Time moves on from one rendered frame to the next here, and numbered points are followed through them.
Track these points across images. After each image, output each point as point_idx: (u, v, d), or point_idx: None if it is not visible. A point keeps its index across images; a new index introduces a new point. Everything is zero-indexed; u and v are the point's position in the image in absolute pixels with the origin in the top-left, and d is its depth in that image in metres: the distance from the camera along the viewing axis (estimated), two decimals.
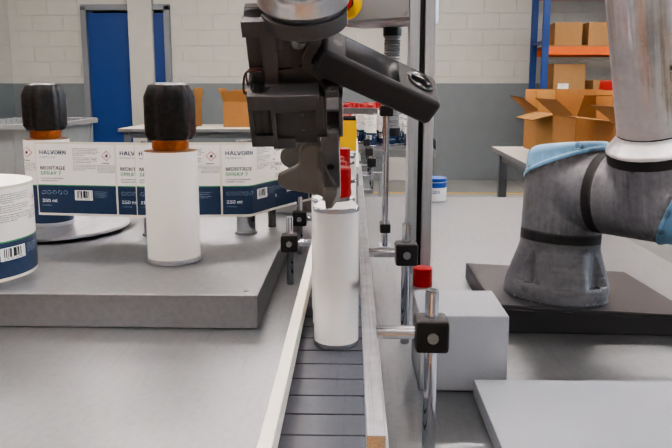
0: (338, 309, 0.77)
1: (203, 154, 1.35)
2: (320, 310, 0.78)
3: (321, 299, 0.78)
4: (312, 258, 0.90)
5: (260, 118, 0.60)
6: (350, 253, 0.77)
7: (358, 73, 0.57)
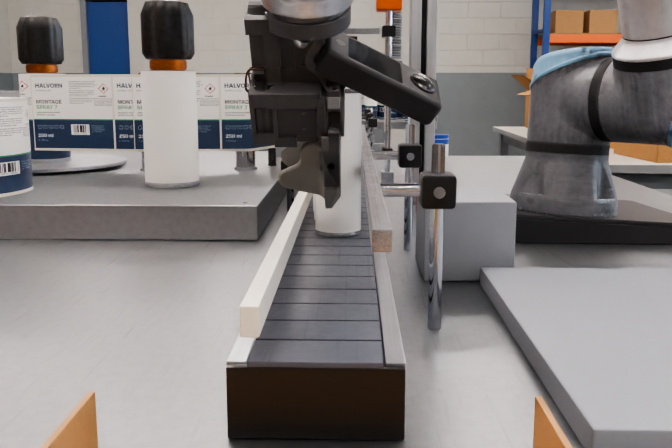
0: (340, 194, 0.75)
1: (202, 86, 1.33)
2: (321, 196, 0.76)
3: None
4: None
5: (261, 116, 0.60)
6: (352, 135, 0.74)
7: (360, 73, 0.58)
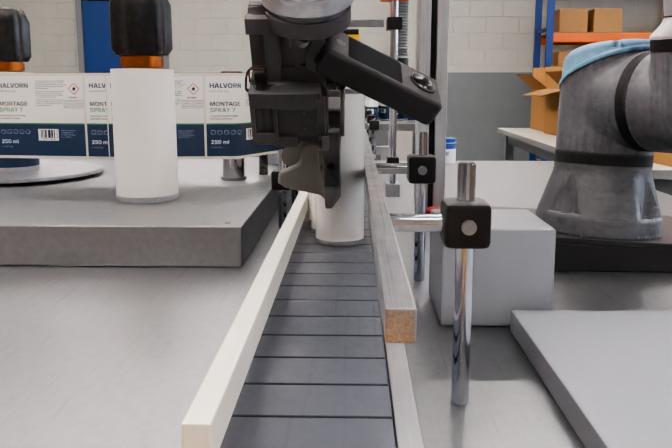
0: (341, 200, 0.71)
1: (184, 86, 1.18)
2: (321, 202, 0.71)
3: None
4: None
5: (262, 116, 0.60)
6: (354, 138, 0.70)
7: (360, 73, 0.58)
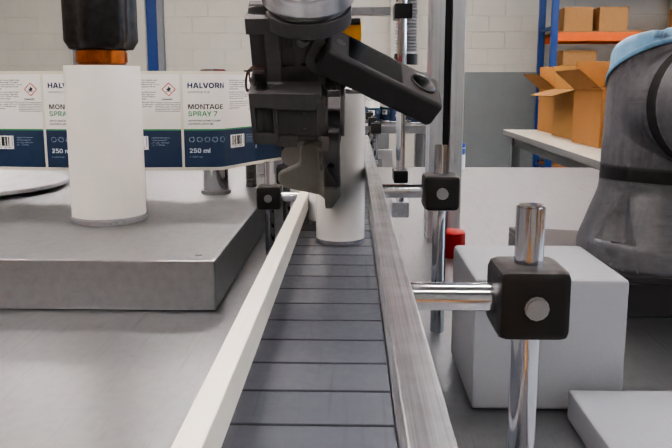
0: (339, 200, 0.71)
1: (158, 87, 1.02)
2: (320, 202, 0.71)
3: None
4: None
5: (262, 115, 0.60)
6: (353, 138, 0.70)
7: (361, 73, 0.58)
